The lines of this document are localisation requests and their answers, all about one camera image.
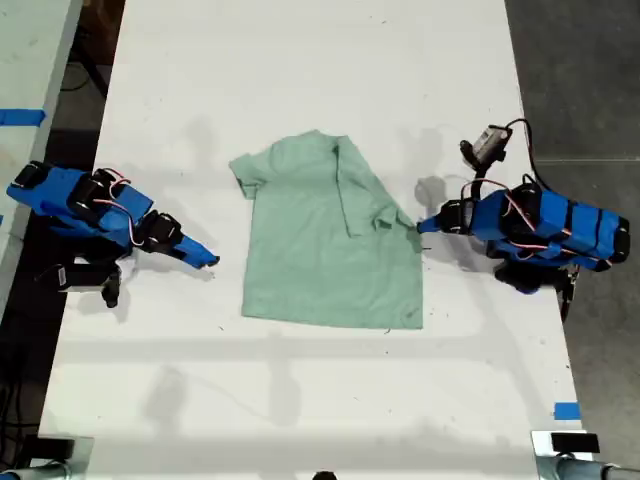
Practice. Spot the black grey camera box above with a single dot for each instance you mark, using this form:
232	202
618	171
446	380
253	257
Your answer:
80	278
491	142

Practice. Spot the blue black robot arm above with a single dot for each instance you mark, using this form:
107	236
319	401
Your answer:
560	225
55	197

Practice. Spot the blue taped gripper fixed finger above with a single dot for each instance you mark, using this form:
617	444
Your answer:
197	248
434	220

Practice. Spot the black camera stalk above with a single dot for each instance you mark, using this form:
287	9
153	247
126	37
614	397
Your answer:
112	290
475	172

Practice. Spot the long blue tape strip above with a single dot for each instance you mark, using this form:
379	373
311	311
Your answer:
20	116

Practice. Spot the pale green t-shirt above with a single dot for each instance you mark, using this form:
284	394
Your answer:
320	250

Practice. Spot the small black box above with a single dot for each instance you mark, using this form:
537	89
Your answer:
575	443
55	448

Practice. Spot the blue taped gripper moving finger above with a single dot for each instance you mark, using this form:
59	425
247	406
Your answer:
192	259
433	229

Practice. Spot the black round object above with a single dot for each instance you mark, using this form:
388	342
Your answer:
324	475

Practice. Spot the grey metal pole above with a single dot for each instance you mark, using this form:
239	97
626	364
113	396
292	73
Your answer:
35	472
585	469

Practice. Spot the short blue tape piece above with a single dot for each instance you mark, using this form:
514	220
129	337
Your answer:
567	411

